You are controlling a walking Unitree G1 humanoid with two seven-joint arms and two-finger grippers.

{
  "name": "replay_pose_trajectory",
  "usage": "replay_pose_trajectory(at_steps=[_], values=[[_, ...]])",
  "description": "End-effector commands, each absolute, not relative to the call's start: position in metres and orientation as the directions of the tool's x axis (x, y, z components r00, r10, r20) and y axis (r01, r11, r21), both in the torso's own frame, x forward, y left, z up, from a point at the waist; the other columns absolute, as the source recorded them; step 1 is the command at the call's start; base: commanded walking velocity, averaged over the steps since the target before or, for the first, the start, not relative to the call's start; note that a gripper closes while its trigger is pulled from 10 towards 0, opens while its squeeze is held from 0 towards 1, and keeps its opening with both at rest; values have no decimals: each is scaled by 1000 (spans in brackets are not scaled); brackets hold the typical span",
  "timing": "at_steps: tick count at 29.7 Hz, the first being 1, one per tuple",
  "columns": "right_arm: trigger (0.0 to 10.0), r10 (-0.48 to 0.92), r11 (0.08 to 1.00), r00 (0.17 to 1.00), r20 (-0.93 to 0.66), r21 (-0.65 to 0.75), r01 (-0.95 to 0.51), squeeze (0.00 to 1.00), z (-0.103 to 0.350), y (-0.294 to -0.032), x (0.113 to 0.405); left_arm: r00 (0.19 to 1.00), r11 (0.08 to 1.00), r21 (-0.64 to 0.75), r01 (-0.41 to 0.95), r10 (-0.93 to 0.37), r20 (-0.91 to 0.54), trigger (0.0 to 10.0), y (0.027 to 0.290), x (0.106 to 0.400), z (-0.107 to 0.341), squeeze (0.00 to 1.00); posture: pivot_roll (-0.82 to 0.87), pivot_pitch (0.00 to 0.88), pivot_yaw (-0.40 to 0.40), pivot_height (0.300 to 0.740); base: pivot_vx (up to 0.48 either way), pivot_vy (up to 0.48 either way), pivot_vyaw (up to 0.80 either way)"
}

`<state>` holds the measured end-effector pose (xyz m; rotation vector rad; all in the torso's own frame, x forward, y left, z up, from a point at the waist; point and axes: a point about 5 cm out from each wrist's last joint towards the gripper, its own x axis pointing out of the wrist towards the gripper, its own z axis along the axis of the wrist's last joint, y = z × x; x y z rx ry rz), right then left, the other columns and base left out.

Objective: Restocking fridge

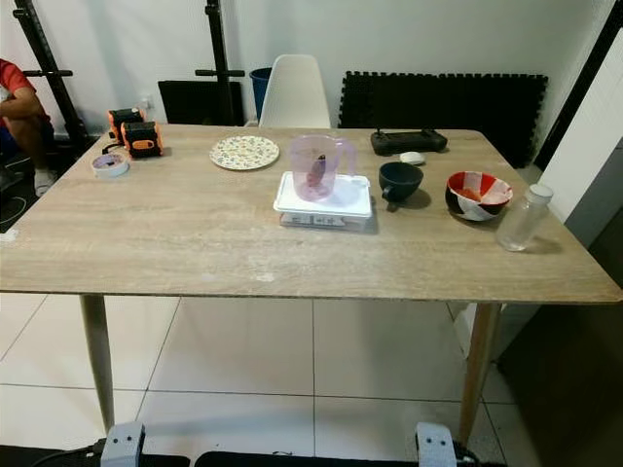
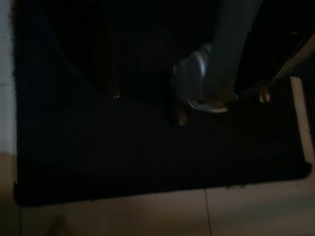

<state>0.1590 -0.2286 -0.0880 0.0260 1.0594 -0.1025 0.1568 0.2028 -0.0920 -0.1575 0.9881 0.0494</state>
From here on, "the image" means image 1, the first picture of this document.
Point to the white tape roll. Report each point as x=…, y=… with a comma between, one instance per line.
x=109, y=165

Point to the person in red shirt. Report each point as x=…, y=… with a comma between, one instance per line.
x=15, y=88

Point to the orange black device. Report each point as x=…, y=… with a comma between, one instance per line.
x=125, y=117
x=142, y=139

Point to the light wooden table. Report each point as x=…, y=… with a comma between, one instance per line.
x=204, y=243

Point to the black flat panel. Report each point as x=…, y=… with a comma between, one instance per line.
x=185, y=102

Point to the floral plate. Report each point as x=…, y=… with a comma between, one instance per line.
x=244, y=153

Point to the blue bin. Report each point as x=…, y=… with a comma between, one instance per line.
x=259, y=89

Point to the pink measuring jug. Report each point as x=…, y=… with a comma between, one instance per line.
x=314, y=167

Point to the white plastic chair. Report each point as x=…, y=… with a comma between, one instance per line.
x=295, y=92

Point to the white kitchen scale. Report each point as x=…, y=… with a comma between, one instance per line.
x=353, y=199

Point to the black floor rug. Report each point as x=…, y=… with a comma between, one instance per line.
x=302, y=461

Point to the dark blue cup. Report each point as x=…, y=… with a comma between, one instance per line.
x=399, y=181

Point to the black game controller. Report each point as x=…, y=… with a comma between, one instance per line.
x=409, y=141

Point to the white computer mouse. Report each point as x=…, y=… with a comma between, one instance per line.
x=413, y=158

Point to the black foam puzzle mat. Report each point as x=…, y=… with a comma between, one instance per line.
x=448, y=102

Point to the red white patterned bowl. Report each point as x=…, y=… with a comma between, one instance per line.
x=477, y=195

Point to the empty clear plastic bottle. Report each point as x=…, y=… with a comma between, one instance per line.
x=521, y=219

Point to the slanted black rack post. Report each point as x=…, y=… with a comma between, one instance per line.
x=49, y=68

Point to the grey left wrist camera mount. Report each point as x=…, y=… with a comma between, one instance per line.
x=124, y=448

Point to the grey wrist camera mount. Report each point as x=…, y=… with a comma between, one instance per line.
x=435, y=448
x=124, y=448

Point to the upright black rack post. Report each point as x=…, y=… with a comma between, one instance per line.
x=215, y=44

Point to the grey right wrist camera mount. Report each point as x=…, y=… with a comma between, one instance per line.
x=435, y=448

